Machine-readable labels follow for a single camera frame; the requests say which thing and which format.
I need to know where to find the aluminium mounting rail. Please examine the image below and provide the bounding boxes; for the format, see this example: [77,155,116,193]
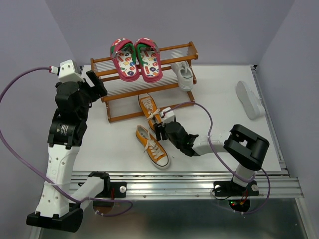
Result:
[69,170,305,200]

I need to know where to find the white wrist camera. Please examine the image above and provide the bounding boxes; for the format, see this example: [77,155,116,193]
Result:
[159,107,175,124]
[58,59,84,83]

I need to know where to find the white sneaker lying sideways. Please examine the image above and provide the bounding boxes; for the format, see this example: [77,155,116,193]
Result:
[235,81,266,120]

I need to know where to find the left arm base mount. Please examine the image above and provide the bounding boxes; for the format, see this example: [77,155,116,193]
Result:
[74,170,128,200]

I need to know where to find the pink flip-flop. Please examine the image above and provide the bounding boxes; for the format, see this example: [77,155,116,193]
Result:
[110,38,140,82]

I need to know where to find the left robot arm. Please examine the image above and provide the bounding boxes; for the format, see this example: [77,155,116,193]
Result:
[26,70,111,233]

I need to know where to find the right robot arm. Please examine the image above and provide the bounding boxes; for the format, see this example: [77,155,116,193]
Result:
[155,120,270,194]

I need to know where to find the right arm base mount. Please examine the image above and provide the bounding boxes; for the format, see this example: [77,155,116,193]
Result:
[211,181,260,198]

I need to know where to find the orange wooden shoe shelf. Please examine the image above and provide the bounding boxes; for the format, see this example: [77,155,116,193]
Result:
[90,41,199,123]

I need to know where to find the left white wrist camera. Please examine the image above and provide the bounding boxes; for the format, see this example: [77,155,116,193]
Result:
[58,59,84,83]

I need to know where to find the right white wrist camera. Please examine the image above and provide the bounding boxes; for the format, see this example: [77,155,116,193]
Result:
[159,107,175,124]

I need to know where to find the white sneaker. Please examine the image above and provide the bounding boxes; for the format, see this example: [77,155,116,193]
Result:
[170,61,193,92]

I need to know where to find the orange sneaker one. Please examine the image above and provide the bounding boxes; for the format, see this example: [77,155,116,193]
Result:
[138,94,162,131]
[135,125,170,170]

